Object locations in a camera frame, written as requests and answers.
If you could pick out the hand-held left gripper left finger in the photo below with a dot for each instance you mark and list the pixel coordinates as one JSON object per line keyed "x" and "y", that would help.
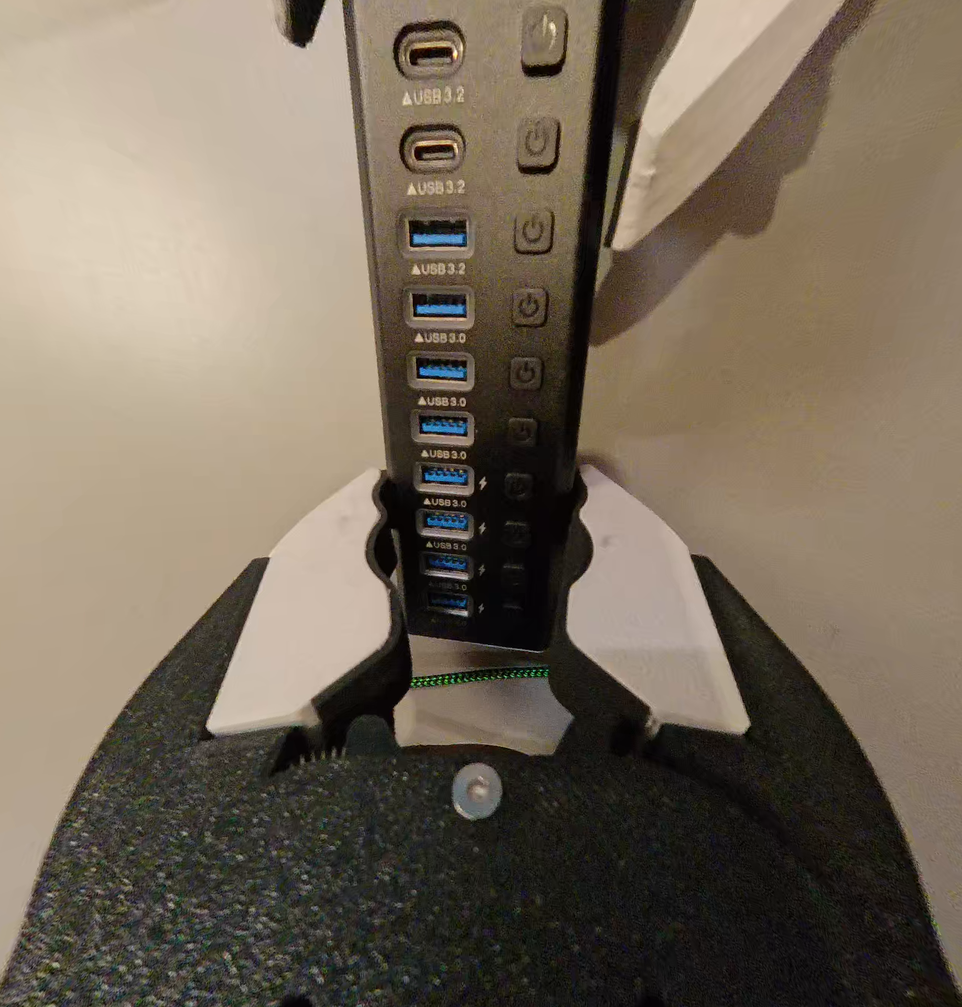
{"x": 292, "y": 629}

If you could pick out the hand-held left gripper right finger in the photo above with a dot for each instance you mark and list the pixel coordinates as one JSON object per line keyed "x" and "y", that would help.
{"x": 654, "y": 629}

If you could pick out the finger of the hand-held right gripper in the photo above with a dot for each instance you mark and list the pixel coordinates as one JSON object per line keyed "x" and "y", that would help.
{"x": 709, "y": 126}
{"x": 300, "y": 20}

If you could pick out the black USB hub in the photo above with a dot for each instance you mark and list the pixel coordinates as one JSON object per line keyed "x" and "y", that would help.
{"x": 481, "y": 315}

